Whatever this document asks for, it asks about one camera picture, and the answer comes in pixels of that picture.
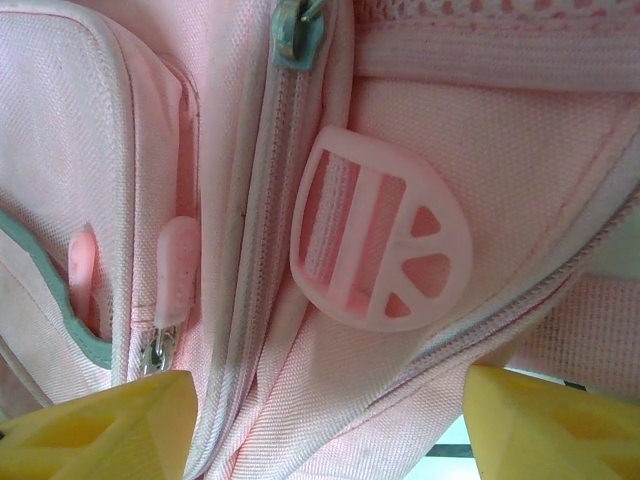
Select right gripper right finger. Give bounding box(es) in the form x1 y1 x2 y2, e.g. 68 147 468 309
462 364 640 480

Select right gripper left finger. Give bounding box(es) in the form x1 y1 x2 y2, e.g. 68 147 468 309
0 370 199 480

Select pink backpack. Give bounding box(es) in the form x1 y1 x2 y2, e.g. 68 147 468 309
0 0 640 480

